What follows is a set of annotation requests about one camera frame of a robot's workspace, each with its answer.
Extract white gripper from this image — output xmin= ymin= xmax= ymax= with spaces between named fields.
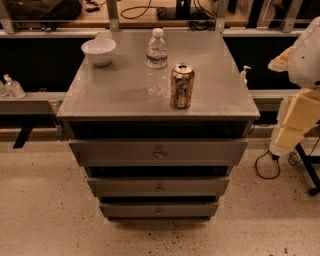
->
xmin=268 ymin=47 xmax=320 ymax=156

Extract grey bottom drawer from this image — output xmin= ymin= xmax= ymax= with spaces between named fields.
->
xmin=99 ymin=202 xmax=218 ymax=218

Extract grey drawer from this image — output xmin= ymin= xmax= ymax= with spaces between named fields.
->
xmin=70 ymin=139 xmax=247 ymax=167
xmin=87 ymin=177 xmax=229 ymax=197
xmin=99 ymin=202 xmax=218 ymax=218

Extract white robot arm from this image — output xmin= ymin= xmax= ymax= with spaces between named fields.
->
xmin=268 ymin=17 xmax=320 ymax=156

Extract grey drawer cabinet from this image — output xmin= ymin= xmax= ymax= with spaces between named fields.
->
xmin=55 ymin=29 xmax=261 ymax=223

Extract grey middle drawer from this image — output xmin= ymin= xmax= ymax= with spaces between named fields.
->
xmin=87 ymin=177 xmax=229 ymax=197

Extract grey top drawer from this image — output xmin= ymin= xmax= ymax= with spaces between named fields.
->
xmin=70 ymin=139 xmax=247 ymax=167

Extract small white pump bottle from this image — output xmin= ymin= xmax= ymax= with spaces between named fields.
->
xmin=240 ymin=65 xmax=252 ymax=84

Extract black stand leg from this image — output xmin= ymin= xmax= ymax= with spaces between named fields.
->
xmin=296 ymin=144 xmax=320 ymax=196

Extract orange soda can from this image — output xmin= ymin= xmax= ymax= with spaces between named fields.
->
xmin=171 ymin=63 xmax=195 ymax=109

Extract clear plastic water bottle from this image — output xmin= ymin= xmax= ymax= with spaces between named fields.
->
xmin=146 ymin=28 xmax=168 ymax=97

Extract white bowl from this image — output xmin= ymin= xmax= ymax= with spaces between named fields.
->
xmin=81 ymin=38 xmax=116 ymax=66

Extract clear sanitizer pump bottle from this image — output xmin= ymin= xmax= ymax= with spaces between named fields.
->
xmin=4 ymin=74 xmax=25 ymax=99

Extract black bag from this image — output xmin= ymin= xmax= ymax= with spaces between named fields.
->
xmin=2 ymin=0 xmax=82 ymax=21

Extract black desk cables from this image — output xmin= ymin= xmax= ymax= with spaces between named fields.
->
xmin=119 ymin=0 xmax=221 ymax=32

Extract grey metal rail frame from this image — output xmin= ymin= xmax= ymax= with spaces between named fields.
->
xmin=0 ymin=0 xmax=320 ymax=115

